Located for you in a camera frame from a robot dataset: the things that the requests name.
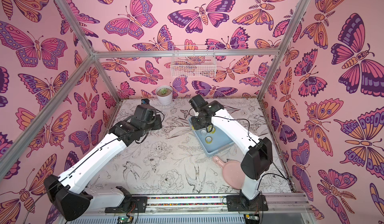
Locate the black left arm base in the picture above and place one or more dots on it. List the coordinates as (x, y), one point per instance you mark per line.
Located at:
(129, 204)

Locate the pink dustpan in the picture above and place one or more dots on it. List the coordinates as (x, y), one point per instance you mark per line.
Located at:
(232, 172)

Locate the light blue storage basket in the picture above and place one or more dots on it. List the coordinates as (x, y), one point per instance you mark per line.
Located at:
(220, 141)

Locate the white plant pot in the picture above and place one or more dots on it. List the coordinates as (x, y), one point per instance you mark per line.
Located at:
(165, 100)

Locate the green succulent plant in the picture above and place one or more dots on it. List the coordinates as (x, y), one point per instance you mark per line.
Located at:
(164, 92)

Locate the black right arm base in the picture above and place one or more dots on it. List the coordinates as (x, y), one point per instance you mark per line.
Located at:
(240, 203)

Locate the yellow tape roll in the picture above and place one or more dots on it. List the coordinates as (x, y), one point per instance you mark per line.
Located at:
(208, 140)
(212, 130)

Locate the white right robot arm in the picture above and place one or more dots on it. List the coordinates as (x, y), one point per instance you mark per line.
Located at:
(258, 154)

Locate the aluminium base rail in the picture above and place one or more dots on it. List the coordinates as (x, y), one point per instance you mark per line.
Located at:
(270, 202)

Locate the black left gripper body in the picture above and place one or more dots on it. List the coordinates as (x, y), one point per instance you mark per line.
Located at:
(156, 124)

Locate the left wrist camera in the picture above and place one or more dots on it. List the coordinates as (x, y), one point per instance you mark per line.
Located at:
(145, 101)

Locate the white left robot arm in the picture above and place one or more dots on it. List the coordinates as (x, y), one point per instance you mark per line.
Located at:
(67, 192)

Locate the white wire wall basket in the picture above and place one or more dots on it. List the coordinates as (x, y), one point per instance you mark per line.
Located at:
(188, 61)

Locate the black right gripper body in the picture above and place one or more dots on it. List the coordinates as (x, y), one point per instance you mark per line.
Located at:
(204, 122)

